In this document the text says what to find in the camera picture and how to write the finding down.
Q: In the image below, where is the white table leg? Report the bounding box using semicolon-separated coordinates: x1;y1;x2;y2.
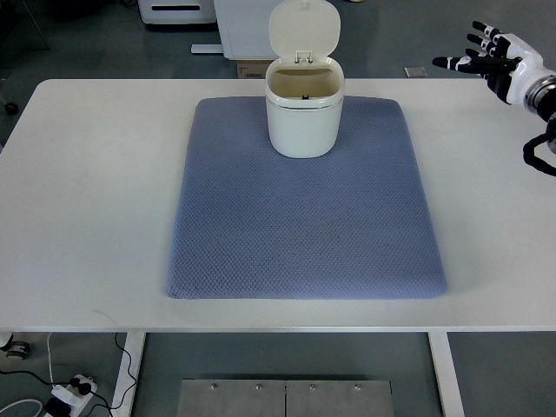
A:
110;332;146;417
427;331;465;417

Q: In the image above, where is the white power strip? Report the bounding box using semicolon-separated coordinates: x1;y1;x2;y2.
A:
51;374;97;416

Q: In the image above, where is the white right table leg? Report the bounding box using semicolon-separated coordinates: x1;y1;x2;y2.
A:
427;331;465;417

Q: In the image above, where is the cardboard box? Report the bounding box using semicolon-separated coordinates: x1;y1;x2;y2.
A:
236;60;272;79

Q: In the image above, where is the white left table leg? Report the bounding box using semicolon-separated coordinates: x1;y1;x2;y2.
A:
110;332;146;417

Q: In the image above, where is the white cable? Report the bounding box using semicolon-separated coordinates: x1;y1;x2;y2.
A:
0;333;57;417

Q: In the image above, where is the black power cable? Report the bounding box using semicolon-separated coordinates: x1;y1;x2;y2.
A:
0;333;139;417

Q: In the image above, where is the white cabinet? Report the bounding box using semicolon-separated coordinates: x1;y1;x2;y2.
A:
190;0;280;61

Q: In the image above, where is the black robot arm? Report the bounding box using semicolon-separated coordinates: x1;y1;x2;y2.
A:
523;76;555;177

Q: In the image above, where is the black white robotic hand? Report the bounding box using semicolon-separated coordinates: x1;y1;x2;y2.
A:
433;21;555;111

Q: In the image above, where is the white appliance with slot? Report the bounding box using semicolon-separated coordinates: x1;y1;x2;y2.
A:
137;0;216;25

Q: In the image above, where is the grey caster wheel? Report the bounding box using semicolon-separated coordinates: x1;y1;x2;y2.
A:
0;333;30;360

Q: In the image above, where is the black chair caster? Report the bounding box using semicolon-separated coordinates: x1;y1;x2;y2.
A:
3;103;19;116

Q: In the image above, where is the white trash bin open lid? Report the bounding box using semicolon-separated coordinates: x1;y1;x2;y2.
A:
265;1;345;158

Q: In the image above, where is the blue textured mat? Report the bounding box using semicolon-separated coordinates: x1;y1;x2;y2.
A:
166;96;447;300

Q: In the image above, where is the grey metal base plate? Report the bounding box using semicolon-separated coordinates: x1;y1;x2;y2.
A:
177;379;394;416

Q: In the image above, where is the grey floor socket plate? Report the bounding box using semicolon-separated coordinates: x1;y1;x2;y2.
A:
403;66;427;78

